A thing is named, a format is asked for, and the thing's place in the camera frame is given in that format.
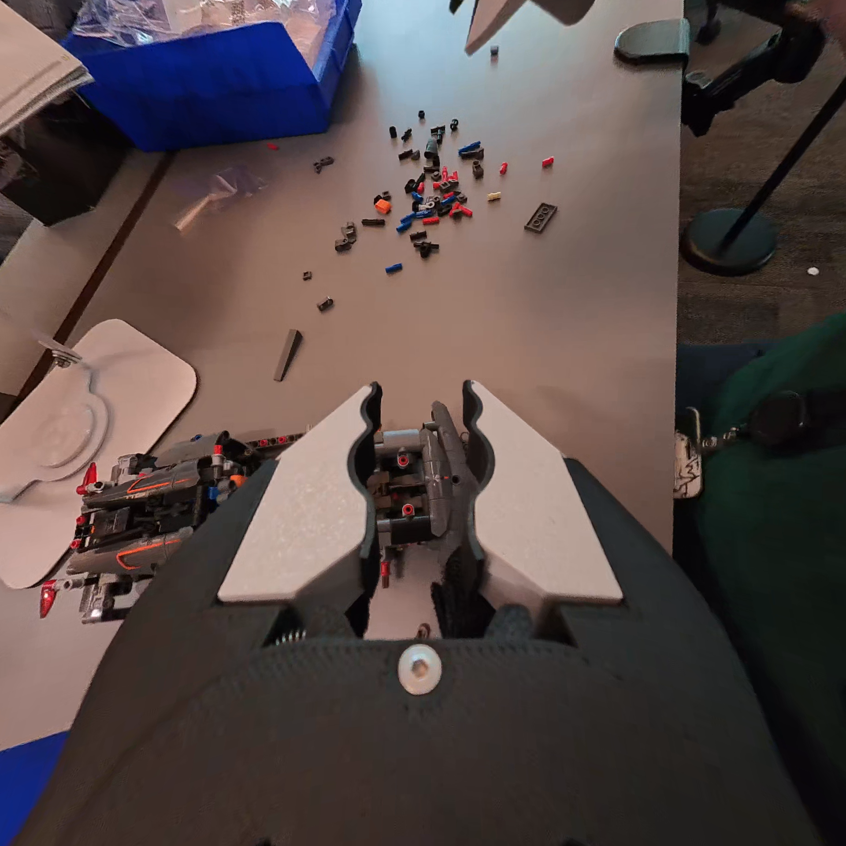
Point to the person's blue trousers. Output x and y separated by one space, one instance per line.
707 377

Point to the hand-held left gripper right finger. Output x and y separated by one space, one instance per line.
535 522

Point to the large blue plastic bin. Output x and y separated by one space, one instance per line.
218 92

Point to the pile of loose lego pieces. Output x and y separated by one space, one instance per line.
429 205

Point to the tagged blue plastic bin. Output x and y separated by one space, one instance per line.
26 793

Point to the person's green shirt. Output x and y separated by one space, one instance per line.
780 595

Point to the dark grey flat lego plate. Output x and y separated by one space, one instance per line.
540 218

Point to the white patterned badge holder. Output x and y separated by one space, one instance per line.
687 456

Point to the black office chair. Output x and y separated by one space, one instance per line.
651 41

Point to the partly built lego car model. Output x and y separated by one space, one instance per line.
152 492

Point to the dark grey long lego slope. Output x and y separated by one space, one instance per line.
287 357

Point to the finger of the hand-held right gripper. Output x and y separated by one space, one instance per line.
565 10
492 23

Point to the black round-base stand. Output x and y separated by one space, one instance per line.
727 241

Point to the black badge reel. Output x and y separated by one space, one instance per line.
783 420

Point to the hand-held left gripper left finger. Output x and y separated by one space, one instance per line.
304 515

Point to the white booklet stand base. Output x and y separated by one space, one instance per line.
132 396

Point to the empty clear plastic bag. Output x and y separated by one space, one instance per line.
218 195

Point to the stack of white booklets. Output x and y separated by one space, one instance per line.
33 73

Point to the crumpled clear plastic bags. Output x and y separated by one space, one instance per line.
198 16

